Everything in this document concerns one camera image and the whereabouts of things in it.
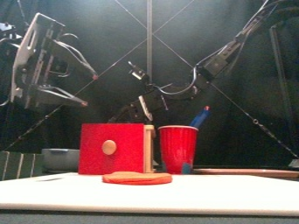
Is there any pink flat tray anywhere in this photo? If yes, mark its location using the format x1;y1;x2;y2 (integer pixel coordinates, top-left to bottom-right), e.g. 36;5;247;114
192;168;299;179

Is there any dark green striped block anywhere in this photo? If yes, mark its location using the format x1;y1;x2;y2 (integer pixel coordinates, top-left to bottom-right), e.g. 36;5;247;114
0;150;45;181

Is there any red drawer with wooden knob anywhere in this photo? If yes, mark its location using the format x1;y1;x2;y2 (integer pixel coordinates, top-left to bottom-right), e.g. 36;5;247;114
77;122;145;176

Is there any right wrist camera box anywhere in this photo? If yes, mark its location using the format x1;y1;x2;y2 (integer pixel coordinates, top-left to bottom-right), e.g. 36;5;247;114
127;60;152;85

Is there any grey plastic bowl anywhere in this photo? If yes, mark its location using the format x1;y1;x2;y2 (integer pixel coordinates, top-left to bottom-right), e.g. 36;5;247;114
41;148;80;173

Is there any blue plastic utensil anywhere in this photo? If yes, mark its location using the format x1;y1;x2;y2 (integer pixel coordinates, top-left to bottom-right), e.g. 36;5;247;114
190;105;211;130

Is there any dark side frame post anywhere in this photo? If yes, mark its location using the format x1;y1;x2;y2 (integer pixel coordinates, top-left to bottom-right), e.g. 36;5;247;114
268;24;296;165

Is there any white cutting board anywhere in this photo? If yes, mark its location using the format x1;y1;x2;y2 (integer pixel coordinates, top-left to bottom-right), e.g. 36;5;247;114
0;171;299;217

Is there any grey vertical frame pole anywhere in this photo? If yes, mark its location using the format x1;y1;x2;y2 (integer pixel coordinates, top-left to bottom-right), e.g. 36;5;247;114
145;0;153;84

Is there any wooden drawer cabinet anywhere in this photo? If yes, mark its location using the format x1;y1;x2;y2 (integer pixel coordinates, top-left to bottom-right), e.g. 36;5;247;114
143;124;156;173

